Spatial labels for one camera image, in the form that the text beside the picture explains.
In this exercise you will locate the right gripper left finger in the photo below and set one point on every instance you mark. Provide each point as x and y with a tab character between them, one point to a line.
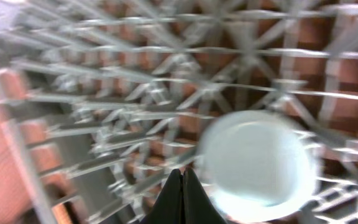
169	205

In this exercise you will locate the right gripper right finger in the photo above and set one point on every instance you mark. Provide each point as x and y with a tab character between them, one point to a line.
198	209

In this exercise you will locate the light blue cup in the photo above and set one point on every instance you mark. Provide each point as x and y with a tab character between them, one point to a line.
256	165

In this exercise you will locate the grey dishwasher rack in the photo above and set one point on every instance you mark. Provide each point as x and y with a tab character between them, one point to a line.
103	99

